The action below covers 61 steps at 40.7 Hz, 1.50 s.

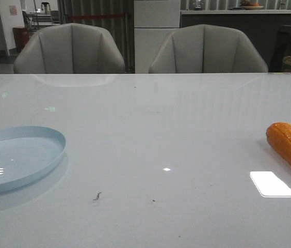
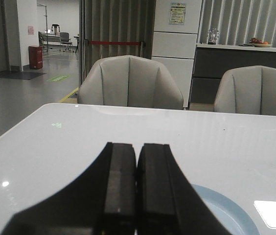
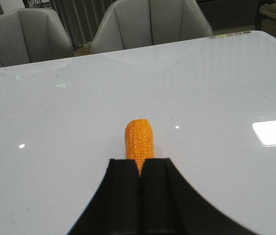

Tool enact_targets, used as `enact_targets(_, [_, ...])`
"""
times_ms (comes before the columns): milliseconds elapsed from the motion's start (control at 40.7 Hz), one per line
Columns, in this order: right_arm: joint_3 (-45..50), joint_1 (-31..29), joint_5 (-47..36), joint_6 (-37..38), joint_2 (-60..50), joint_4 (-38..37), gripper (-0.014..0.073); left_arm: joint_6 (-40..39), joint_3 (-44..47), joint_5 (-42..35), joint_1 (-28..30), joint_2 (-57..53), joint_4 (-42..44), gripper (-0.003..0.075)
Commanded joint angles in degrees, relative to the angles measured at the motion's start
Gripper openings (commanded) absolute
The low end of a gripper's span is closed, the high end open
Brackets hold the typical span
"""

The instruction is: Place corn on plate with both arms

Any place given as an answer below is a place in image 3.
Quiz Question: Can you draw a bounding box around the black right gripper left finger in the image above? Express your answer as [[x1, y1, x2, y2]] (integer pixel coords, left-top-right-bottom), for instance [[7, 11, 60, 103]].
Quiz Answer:
[[69, 159, 140, 235]]

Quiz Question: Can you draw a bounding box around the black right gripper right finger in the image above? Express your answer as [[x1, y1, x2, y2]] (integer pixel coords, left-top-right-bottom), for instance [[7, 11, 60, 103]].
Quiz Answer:
[[140, 158, 253, 235]]

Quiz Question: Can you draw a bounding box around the orange corn cob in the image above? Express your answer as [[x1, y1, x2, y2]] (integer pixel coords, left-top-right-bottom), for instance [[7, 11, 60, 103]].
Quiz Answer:
[[124, 119, 155, 176]]

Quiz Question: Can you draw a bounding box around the coloured stickers strip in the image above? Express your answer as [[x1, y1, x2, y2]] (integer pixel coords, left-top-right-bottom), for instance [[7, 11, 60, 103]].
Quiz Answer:
[[209, 30, 252, 39]]

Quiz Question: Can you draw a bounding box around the grey chair on right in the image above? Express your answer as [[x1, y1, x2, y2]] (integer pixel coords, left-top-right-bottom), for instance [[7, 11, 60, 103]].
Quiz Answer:
[[91, 0, 213, 54]]

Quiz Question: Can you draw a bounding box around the grey chair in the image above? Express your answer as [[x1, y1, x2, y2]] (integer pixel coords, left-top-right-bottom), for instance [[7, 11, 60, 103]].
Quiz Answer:
[[0, 8, 74, 68], [91, 0, 213, 54]]

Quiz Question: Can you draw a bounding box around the grey chair on left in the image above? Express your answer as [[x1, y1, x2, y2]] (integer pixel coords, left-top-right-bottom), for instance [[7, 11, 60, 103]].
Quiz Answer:
[[0, 8, 74, 68]]

